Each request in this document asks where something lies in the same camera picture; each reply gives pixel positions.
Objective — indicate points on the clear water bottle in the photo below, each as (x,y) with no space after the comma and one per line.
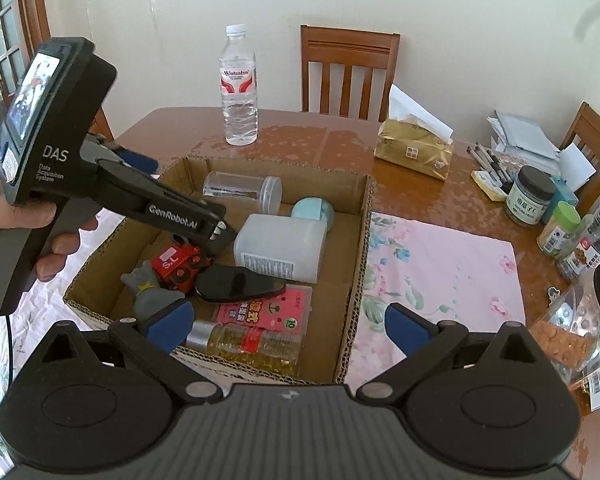
(239,100)

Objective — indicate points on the black glossy device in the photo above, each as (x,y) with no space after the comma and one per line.
(240,285)

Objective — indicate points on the gold tissue pack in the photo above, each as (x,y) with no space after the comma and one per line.
(412,147)

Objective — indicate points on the white plastic container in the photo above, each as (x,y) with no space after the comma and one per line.
(280,247)

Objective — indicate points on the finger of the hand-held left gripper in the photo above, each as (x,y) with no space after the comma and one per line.
(221,240)
(140,160)

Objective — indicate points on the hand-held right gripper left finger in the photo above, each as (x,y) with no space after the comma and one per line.
(172,324)

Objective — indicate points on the green lid jar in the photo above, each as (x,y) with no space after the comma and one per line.
(557,232)

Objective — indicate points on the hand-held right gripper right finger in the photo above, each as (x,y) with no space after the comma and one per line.
(405,329)

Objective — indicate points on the stack of white papers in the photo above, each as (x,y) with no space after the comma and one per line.
(525,135)

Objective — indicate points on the wooden chair back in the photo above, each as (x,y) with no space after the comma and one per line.
(350,80)

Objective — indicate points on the red toy car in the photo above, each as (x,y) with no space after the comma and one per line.
(172,265)

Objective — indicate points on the group of black pens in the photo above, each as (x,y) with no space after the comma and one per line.
(490,165)

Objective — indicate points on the wooden chair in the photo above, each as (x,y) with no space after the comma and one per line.
(350,80)
(592,127)

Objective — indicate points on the clear bag of pills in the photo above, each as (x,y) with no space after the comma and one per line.
(560,335)

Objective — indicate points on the teal small box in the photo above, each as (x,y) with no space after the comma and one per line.
(565,195)

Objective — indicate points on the grey figurine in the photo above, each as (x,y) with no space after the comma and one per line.
(147,295)

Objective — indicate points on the floral pink tablecloth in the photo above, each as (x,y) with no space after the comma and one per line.
(455,270)

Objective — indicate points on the dark lid glass jar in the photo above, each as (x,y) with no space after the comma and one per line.
(530,200)

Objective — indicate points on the wooden glass door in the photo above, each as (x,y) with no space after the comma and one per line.
(30,10)

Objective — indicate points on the yellow sticky note pad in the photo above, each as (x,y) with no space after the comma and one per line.
(487,185)

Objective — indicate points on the cardboard box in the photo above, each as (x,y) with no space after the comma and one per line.
(340,310)

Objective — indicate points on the clear plastic jar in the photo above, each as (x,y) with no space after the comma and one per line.
(240,190)

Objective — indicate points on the teal round case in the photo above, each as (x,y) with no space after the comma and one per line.
(312,212)

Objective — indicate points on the pink packet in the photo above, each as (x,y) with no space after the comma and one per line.
(280,315)

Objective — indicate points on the person's left hand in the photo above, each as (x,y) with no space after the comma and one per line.
(15,217)

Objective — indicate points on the jar with red label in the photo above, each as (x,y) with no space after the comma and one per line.
(580,260)

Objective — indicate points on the small bottle of gold capsules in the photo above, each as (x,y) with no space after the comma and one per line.
(250,342)

